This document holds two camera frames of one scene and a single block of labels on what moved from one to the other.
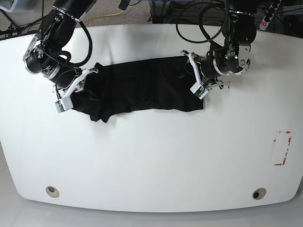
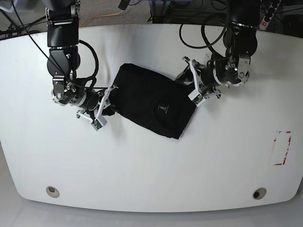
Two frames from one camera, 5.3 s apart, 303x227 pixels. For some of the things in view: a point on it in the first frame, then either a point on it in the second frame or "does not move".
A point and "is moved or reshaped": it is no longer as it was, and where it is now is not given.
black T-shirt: (144, 86) is moved or reshaped
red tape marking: (285, 156) does not move
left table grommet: (52, 191) does not move
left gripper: (66, 76) -> (92, 100)
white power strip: (269, 14) does not move
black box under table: (164, 19) does not move
